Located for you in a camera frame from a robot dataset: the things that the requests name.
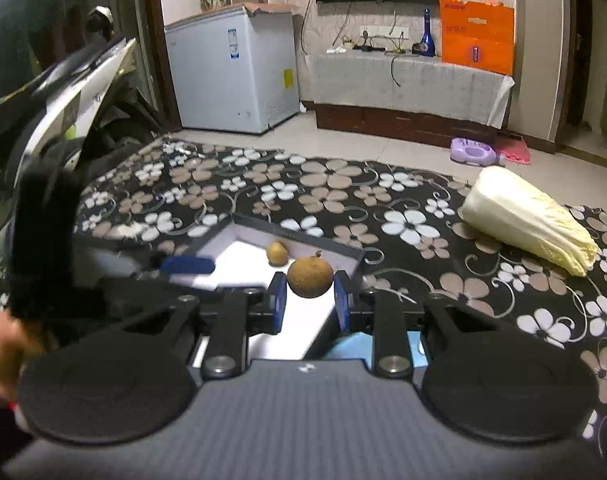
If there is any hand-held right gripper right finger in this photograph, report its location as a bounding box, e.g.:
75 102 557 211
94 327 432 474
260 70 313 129
333 270 491 380

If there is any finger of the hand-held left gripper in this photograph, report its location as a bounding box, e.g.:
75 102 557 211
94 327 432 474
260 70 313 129
96 276 224 307
73 236 217 277

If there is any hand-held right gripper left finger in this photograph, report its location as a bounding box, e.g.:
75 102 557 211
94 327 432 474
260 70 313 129
116 274 289 381

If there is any brown kiwi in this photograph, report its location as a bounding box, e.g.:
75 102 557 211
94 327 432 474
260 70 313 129
287 250 334 300

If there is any blue flower-print plate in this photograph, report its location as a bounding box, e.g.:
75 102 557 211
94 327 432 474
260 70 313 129
328 332 428 373

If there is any small yellow-brown fruit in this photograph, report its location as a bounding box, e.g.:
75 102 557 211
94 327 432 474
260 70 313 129
266 241 289 267

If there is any black box with white inside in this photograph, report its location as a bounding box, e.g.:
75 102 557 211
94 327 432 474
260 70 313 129
173 212 367 361

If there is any black floral cloth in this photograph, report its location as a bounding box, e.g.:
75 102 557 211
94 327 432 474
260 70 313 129
0 132 607 456

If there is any white and black scooter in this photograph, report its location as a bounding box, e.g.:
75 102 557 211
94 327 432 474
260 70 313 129
0 5 164 261

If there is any white chest freezer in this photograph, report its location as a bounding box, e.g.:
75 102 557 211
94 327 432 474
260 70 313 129
164 4 300 135

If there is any dark wooden television cabinet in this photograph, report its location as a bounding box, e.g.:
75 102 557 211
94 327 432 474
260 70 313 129
316 100 504 148

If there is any napa cabbage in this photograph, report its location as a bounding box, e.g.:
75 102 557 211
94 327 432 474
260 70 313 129
457 166 599 277

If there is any purple detergent bottle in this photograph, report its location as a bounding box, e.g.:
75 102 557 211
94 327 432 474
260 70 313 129
451 137 505 167

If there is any pink floor mat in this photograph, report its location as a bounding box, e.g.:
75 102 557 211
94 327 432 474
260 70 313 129
496 132 531 165

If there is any white lace cloth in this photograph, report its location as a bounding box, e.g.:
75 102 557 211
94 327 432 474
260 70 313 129
303 50 515 130

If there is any brown cardboard sheet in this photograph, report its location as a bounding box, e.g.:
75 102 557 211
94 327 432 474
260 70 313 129
243 1 294 15

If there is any blue glass bottle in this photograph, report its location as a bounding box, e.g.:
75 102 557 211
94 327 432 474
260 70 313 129
417 8 435 57

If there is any orange gift box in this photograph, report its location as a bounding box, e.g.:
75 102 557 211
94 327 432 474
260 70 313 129
439 0 515 76

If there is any white wall socket strip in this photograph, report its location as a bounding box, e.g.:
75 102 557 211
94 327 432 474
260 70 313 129
359 24 409 40

